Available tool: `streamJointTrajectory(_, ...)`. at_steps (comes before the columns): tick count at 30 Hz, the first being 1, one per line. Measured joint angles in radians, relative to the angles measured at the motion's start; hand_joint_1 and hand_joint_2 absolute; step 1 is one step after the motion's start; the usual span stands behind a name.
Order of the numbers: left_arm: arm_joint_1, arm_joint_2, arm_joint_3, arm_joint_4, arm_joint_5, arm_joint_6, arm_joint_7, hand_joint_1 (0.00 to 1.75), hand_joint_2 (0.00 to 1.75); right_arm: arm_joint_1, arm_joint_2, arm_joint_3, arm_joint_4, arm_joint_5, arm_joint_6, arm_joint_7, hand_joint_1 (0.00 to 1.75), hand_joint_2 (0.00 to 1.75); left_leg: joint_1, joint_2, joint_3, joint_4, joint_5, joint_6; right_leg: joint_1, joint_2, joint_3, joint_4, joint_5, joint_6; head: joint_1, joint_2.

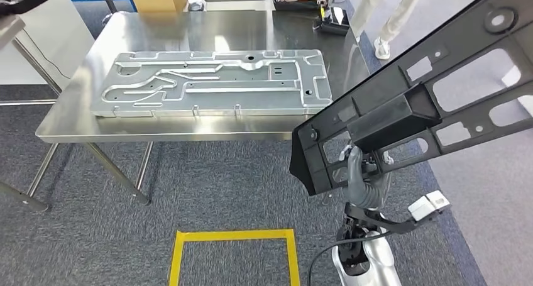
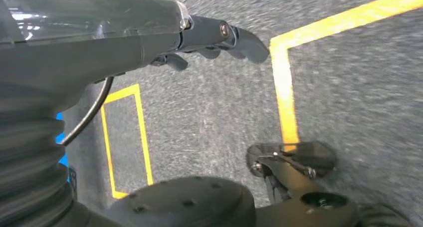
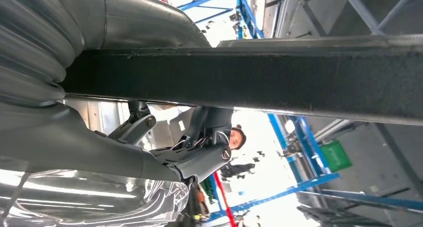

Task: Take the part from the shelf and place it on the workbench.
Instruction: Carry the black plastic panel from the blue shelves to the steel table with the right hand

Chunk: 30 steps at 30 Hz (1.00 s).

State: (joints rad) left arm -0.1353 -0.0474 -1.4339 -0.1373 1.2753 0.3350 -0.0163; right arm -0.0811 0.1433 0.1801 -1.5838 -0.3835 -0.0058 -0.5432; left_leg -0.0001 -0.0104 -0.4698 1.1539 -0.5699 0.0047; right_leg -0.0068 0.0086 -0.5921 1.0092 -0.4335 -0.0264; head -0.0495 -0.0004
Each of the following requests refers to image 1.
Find yellow floor tape square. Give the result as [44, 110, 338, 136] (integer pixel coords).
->
[168, 228, 302, 286]

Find steel workbench table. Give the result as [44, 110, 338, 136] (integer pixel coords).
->
[26, 9, 371, 206]

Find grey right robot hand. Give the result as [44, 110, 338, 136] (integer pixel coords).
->
[338, 144, 394, 211]

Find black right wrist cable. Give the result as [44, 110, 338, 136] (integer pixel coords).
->
[307, 229, 390, 286]

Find black plastic plate bracket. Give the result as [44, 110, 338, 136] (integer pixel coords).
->
[288, 0, 533, 197]

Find person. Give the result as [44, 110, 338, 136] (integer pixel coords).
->
[349, 0, 431, 62]

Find large white cabinet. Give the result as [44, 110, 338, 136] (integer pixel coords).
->
[0, 0, 96, 86]

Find stamped silver metal plate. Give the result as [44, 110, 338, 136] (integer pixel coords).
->
[89, 48, 333, 119]

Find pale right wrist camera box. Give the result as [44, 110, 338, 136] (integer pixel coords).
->
[407, 190, 452, 223]

